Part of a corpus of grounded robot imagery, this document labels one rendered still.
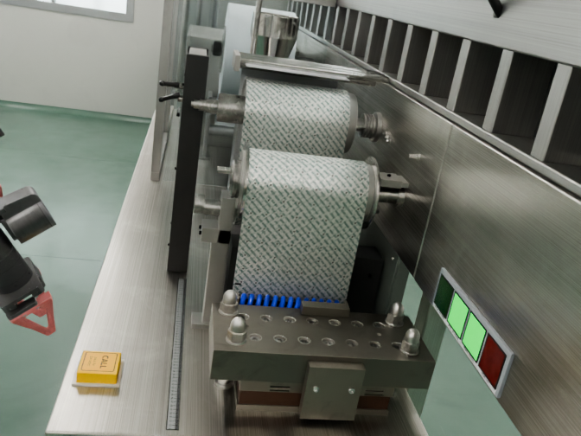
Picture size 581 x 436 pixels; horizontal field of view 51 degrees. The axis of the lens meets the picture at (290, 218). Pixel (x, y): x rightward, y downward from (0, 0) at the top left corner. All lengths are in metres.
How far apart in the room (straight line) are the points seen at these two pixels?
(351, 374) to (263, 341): 0.16
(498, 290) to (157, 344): 0.70
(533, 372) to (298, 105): 0.79
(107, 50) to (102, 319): 5.53
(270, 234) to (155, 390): 0.35
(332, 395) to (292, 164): 0.43
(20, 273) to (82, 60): 5.86
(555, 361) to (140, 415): 0.67
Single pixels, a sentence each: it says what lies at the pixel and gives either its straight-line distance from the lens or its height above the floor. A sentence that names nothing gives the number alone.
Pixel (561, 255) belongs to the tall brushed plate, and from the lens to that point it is 0.78.
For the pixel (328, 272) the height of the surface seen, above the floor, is 1.09.
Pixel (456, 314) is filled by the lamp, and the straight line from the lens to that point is 0.98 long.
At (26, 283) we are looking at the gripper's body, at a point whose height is 1.13.
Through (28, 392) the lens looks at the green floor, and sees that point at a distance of 2.65.
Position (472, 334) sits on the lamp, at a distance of 0.94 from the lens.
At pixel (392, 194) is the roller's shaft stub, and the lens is 1.24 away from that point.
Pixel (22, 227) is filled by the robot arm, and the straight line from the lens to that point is 0.97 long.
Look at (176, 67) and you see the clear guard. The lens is 2.13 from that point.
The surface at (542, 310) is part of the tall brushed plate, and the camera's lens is 0.80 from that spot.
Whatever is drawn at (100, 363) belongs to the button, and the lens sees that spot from 1.19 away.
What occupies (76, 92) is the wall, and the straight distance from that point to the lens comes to 6.87.
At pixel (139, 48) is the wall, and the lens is 6.71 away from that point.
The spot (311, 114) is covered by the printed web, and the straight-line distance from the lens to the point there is 1.36.
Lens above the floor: 1.61
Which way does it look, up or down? 21 degrees down
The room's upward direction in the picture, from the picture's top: 9 degrees clockwise
